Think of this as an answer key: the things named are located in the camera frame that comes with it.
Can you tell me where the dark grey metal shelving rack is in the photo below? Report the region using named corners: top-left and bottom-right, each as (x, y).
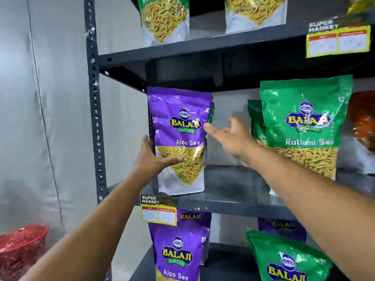
top-left (83, 0), bottom-right (375, 281)

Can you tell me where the grey fabric curtain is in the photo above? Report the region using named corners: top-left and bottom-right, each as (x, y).
top-left (0, 0), bottom-right (153, 281)

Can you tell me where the orange snack packet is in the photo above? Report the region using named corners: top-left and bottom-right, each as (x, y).
top-left (348, 91), bottom-right (375, 174)

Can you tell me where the yellow shelf price label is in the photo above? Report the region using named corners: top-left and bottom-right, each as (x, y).
top-left (140, 195), bottom-right (178, 227)
top-left (306, 21), bottom-right (371, 59)

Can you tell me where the person's left forearm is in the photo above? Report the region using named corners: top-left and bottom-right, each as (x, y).
top-left (19, 170), bottom-right (160, 281)

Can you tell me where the person's right forearm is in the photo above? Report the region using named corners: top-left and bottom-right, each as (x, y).
top-left (240, 143), bottom-right (375, 281)

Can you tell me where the purple snack packet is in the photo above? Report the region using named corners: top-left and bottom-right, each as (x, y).
top-left (258, 218), bottom-right (307, 244)
top-left (148, 222), bottom-right (211, 281)
top-left (147, 86), bottom-right (214, 197)
top-left (177, 210), bottom-right (212, 229)

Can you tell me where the person's left hand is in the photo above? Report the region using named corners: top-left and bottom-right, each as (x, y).
top-left (132, 135), bottom-right (184, 185)

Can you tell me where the person's right hand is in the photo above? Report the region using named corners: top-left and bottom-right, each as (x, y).
top-left (203, 117), bottom-right (262, 168)

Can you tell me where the red plastic basket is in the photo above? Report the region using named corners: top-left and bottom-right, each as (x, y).
top-left (0, 225), bottom-right (50, 281)

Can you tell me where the yellow snack packet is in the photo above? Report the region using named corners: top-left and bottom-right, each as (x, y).
top-left (346, 0), bottom-right (375, 15)

